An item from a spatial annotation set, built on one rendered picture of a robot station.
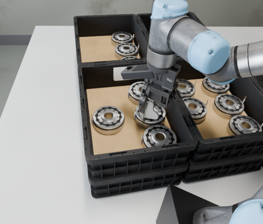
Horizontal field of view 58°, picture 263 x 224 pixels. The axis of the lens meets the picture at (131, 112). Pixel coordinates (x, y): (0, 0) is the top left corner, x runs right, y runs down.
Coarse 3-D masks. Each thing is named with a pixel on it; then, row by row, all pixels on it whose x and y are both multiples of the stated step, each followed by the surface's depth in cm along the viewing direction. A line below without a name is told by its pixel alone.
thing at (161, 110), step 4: (156, 104) 82; (136, 108) 80; (160, 108) 81; (136, 112) 78; (160, 112) 79; (164, 112) 79; (160, 116) 78; (164, 116) 78; (148, 120) 76; (152, 120) 77; (156, 120) 76; (160, 120) 77
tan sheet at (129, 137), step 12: (96, 96) 88; (108, 96) 88; (120, 96) 88; (96, 108) 83; (120, 108) 84; (132, 108) 84; (132, 120) 80; (96, 132) 76; (120, 132) 76; (132, 132) 77; (96, 144) 72; (108, 144) 73; (120, 144) 73; (132, 144) 73
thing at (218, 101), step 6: (222, 96) 87; (228, 96) 87; (234, 96) 87; (216, 102) 84; (222, 102) 84; (240, 102) 85; (222, 108) 82; (228, 108) 82; (234, 108) 82; (240, 108) 83
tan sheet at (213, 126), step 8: (192, 80) 97; (200, 80) 98; (200, 88) 94; (200, 96) 91; (208, 96) 91; (208, 104) 88; (208, 112) 85; (208, 120) 82; (216, 120) 82; (224, 120) 82; (200, 128) 79; (208, 128) 79; (216, 128) 80; (224, 128) 80; (208, 136) 77; (216, 136) 77
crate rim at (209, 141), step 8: (248, 80) 83; (256, 88) 80; (184, 104) 72; (192, 120) 68; (200, 136) 64; (224, 136) 64; (232, 136) 65; (240, 136) 65; (248, 136) 65; (256, 136) 65; (200, 144) 63; (208, 144) 63; (216, 144) 64; (224, 144) 65; (232, 144) 66
